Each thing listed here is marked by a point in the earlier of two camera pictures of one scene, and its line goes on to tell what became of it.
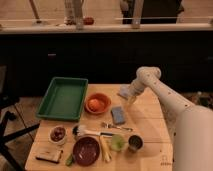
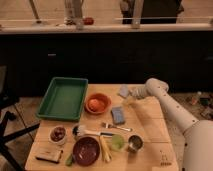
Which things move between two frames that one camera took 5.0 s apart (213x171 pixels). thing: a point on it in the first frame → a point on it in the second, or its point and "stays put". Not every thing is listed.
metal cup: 135,142 stays put
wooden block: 49,154 stays put
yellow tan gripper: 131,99 → 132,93
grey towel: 125,90 stays put
